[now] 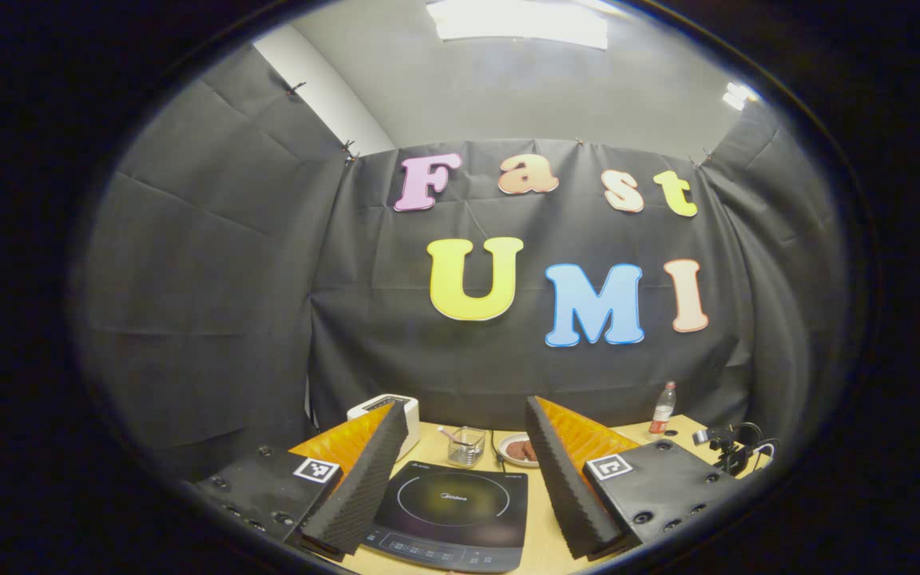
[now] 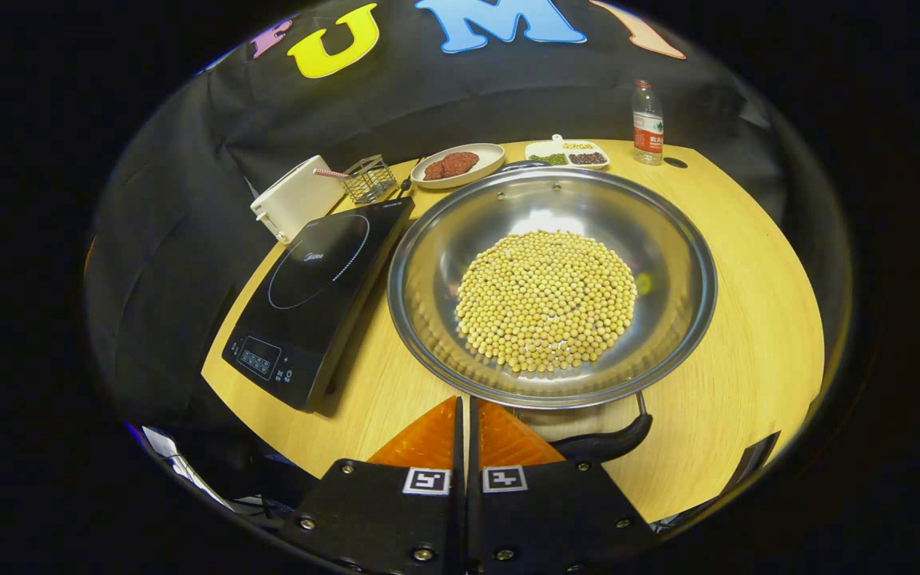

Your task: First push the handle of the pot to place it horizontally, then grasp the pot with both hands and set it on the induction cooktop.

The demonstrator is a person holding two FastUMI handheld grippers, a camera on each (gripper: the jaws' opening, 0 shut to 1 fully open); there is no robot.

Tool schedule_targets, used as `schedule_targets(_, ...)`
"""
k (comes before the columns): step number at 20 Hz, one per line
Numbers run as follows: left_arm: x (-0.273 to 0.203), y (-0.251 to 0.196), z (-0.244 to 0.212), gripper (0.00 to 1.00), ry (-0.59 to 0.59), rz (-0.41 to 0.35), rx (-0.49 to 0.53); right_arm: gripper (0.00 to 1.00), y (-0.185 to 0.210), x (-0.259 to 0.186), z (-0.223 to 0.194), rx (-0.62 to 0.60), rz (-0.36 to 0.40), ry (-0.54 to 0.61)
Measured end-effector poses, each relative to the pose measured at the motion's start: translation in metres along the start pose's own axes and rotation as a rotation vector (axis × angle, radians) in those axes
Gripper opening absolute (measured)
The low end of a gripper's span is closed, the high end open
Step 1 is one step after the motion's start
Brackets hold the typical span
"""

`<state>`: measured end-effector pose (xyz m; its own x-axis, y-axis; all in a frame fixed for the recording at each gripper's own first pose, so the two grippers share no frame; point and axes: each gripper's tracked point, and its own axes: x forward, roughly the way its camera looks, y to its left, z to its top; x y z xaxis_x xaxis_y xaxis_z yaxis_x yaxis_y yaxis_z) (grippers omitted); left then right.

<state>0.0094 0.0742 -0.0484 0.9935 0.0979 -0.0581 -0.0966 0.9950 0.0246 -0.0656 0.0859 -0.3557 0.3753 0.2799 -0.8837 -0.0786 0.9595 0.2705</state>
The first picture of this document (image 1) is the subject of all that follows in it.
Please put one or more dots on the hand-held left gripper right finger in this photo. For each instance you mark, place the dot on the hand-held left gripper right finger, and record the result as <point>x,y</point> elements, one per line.
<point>564,487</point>

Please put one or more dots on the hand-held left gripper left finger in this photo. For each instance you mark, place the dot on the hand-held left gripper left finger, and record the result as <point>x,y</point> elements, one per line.
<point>360,495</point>

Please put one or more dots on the black induction cooktop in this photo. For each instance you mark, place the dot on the black induction cooktop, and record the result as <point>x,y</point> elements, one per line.
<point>452,503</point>

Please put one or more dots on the red meat slices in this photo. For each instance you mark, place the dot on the red meat slices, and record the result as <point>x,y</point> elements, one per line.
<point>520,451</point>

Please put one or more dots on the white oval plate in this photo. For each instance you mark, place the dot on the white oval plate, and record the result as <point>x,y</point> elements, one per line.
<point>504,451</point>

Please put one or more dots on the white toaster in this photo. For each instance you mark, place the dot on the white toaster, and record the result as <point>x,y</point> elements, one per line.
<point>414,431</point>

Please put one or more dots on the clear glass container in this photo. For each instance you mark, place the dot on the clear glass container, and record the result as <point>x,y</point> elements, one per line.
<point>472,454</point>

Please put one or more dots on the pink stick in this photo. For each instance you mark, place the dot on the pink stick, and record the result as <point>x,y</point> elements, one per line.
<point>448,434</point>

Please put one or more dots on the clear plastic water bottle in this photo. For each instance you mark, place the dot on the clear plastic water bottle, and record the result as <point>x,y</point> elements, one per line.
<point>662,415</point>

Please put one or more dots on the ceiling light panel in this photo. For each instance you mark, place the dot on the ceiling light panel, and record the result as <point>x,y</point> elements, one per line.
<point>738,94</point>
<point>520,24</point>

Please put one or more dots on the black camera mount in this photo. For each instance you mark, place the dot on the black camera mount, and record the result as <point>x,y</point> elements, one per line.
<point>727,455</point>

